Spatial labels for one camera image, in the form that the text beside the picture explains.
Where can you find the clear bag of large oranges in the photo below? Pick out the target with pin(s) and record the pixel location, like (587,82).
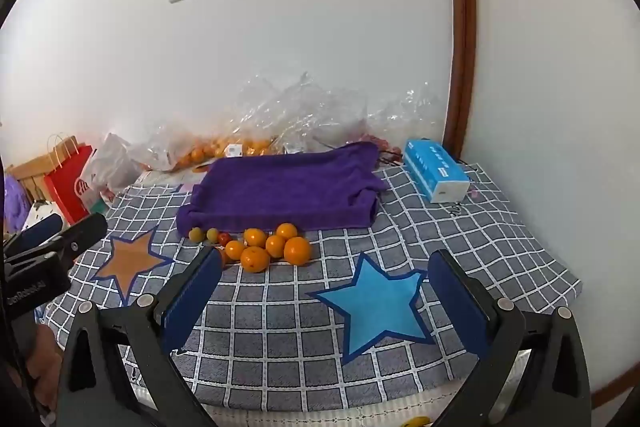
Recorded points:
(190,152)

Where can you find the person's left hand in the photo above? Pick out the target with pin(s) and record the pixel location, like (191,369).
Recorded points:
(44,357)

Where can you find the clear bag of red fruits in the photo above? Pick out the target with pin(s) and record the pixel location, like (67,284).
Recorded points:
(405,117)

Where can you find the orange with green stem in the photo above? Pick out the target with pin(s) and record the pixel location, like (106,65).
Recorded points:
(297,250)

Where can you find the brown wooden door frame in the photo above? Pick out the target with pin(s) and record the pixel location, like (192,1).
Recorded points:
(462,32)

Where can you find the grey plaid star blanket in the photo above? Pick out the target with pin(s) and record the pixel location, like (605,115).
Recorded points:
(300,332)

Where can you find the clear bag of yellow fruits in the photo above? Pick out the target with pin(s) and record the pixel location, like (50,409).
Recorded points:
(325,117)

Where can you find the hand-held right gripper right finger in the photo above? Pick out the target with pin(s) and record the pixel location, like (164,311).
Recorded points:
(457,307)

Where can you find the blue tissue pack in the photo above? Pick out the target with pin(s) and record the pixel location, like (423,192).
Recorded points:
(430,162)

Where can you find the light wooden chair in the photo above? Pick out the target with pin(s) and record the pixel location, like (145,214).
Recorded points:
(27,177)

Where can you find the purple cloth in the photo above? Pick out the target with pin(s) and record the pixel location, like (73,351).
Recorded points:
(14,202)

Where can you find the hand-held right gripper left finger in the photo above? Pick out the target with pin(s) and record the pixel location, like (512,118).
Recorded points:
(192,302)

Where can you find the red cherry tomato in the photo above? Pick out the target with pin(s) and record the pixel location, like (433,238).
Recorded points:
(224,238)

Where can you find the white plastic bag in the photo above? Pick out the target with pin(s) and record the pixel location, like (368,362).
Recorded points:
(112,167)

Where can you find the red paper bag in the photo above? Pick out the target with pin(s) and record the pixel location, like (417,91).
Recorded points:
(70,192)

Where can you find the small yellow-green fruit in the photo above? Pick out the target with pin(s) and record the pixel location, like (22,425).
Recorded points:
(196,234)
(212,234)

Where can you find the purple towel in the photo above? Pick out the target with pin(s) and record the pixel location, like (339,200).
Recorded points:
(285,187)

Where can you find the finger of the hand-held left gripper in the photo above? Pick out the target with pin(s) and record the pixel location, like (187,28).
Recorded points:
(82,232)
(42,226)

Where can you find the yellow object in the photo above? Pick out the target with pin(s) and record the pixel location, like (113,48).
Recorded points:
(417,422)

